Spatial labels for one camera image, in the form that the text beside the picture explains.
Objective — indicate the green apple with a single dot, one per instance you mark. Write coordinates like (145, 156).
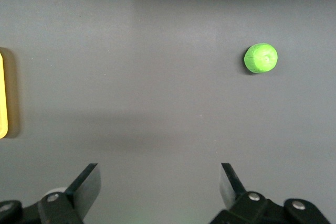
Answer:
(261, 58)

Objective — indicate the yellow plastic tray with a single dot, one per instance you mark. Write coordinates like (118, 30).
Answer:
(2, 95)

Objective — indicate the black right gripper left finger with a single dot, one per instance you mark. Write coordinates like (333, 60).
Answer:
(84, 192)

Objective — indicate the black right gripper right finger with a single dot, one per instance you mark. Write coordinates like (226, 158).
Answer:
(231, 187)

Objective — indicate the dark grey table mat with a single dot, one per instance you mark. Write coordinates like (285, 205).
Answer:
(157, 77)

